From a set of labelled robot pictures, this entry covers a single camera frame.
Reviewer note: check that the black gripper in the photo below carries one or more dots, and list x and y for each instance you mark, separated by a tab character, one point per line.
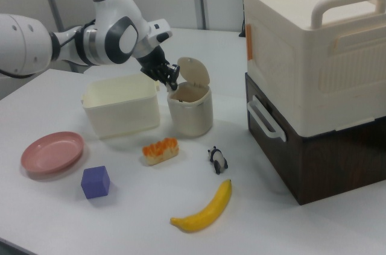
153	63

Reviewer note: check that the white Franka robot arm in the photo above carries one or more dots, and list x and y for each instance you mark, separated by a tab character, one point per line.
114	26

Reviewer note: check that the beige mini trash can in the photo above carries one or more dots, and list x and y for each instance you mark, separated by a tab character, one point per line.
190	116

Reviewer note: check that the white square plastic box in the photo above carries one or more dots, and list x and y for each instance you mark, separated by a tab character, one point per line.
120	116

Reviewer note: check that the orange glazed toy bread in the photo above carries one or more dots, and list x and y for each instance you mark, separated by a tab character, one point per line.
160	152

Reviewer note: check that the small panda figurine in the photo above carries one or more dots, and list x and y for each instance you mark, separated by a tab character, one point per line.
218	160

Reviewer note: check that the purple cube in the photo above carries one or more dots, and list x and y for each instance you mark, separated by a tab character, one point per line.
95	184

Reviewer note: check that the yellow toy banana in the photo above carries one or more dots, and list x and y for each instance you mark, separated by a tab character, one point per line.
211	209

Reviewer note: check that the pink plastic plate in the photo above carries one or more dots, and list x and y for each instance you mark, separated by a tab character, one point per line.
51	152

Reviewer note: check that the brown and cream cabinet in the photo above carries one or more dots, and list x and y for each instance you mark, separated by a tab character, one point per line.
316	170

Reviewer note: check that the black camera stand pole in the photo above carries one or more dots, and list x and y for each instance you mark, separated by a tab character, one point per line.
243	1

